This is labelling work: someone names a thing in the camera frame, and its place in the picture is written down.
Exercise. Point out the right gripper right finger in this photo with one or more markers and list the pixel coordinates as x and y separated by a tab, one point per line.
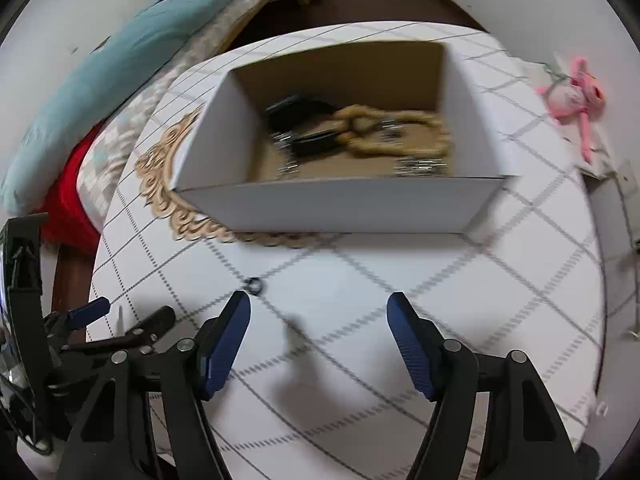
524	437

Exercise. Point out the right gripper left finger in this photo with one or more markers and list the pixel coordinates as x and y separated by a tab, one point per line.
144	416

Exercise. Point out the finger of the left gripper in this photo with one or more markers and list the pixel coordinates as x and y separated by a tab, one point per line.
145	333
81	317

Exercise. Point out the black smart watch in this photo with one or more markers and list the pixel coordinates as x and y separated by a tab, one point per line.
289	121

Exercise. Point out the red blanket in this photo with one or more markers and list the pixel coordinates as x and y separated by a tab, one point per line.
67	223

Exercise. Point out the checked tablecloth with floral print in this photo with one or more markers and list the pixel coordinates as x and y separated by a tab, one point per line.
319	389

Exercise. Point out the checked grey mattress sheet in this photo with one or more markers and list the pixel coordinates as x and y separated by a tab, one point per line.
101	168

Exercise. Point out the white cardboard box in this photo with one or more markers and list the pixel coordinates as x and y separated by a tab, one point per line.
419	150

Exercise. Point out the light blue duvet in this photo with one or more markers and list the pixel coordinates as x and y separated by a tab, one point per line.
94	89

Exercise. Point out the pink panther plush toy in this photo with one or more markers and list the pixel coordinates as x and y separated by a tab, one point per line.
575	97

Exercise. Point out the white wall power strip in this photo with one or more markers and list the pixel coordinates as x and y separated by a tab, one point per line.
629	186

